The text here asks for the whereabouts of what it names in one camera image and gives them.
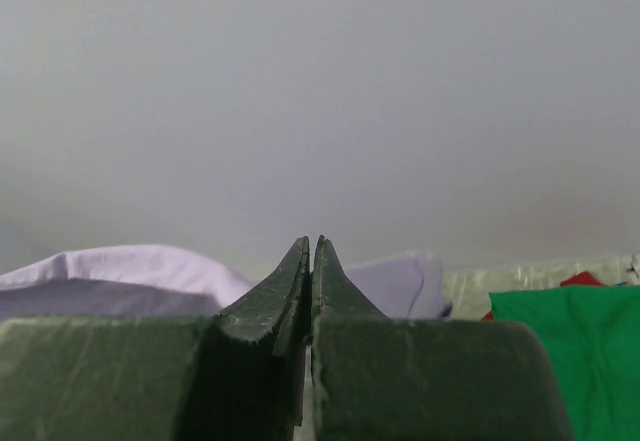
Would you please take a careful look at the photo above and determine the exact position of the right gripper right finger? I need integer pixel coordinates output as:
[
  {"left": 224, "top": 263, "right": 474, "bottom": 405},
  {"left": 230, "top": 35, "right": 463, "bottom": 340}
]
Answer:
[{"left": 311, "top": 238, "right": 574, "bottom": 441}]

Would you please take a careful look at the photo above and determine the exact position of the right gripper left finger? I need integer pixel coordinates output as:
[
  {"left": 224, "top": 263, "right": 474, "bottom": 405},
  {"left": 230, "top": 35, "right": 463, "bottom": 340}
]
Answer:
[{"left": 1, "top": 237, "right": 310, "bottom": 440}]

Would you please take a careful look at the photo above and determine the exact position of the lavender t shirt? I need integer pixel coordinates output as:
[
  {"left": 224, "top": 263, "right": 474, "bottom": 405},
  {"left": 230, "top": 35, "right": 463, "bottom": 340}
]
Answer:
[{"left": 1, "top": 245, "right": 451, "bottom": 319}]

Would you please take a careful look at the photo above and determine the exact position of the green folded t shirt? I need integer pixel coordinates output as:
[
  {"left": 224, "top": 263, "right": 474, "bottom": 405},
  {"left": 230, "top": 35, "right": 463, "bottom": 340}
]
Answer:
[{"left": 489, "top": 285, "right": 639, "bottom": 440}]

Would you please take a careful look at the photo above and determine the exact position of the red folded t shirt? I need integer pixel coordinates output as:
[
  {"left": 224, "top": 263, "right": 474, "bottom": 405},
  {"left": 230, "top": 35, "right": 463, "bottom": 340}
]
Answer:
[{"left": 480, "top": 270, "right": 610, "bottom": 322}]

